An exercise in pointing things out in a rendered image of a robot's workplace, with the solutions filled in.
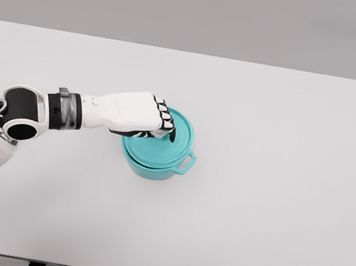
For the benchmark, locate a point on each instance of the teal pot lid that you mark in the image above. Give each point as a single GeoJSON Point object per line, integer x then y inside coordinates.
{"type": "Point", "coordinates": [171, 152]}

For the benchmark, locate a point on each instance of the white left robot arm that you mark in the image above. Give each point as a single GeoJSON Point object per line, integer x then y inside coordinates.
{"type": "Point", "coordinates": [31, 112]}

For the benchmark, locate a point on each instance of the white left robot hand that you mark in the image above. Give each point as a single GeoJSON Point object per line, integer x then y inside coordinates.
{"type": "Point", "coordinates": [137, 112]}

